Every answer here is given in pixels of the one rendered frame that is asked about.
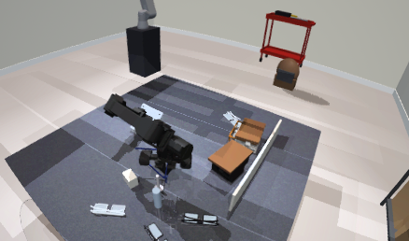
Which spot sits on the pale blue tapered cylinder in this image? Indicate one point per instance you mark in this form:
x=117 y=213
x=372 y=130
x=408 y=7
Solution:
x=157 y=197

